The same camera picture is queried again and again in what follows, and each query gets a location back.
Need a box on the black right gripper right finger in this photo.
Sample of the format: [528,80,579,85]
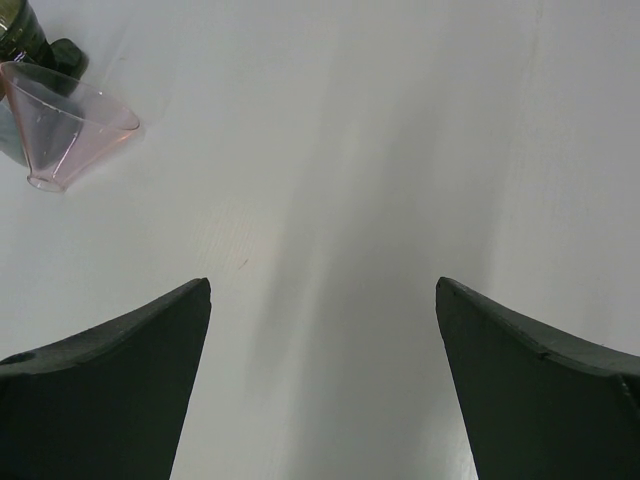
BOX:
[436,277,639,479]

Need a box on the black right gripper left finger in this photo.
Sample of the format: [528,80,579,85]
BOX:
[1,278,211,479]

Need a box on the dark glass jar wooden band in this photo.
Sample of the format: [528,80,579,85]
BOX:
[0,0,89,79]

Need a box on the pink transparent cone dripper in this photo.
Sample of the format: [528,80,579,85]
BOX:
[1,61,141,193]

